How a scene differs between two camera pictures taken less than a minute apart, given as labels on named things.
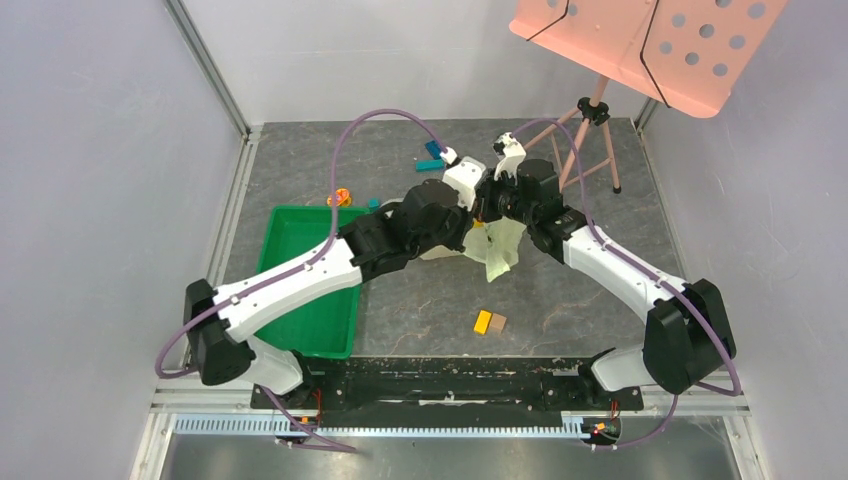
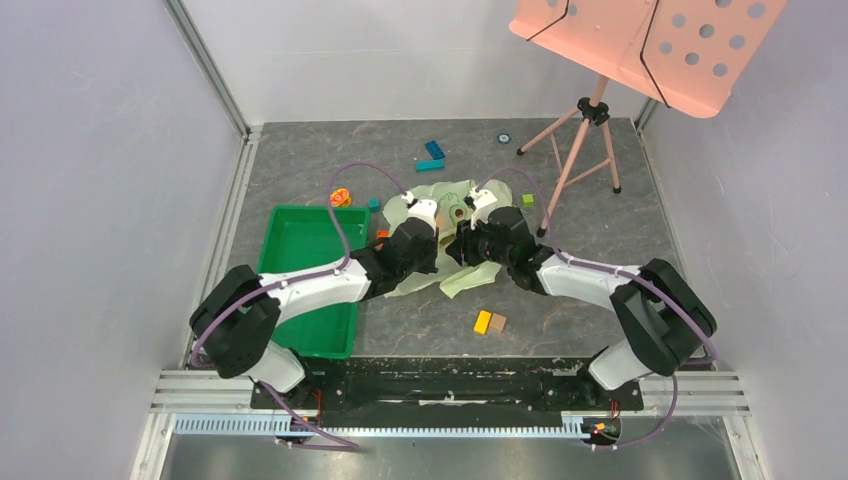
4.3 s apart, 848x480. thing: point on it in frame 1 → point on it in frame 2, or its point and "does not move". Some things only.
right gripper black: (502, 204) → (482, 241)
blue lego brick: (434, 148) does not move
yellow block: (482, 322) does not move
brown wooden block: (497, 323) does not move
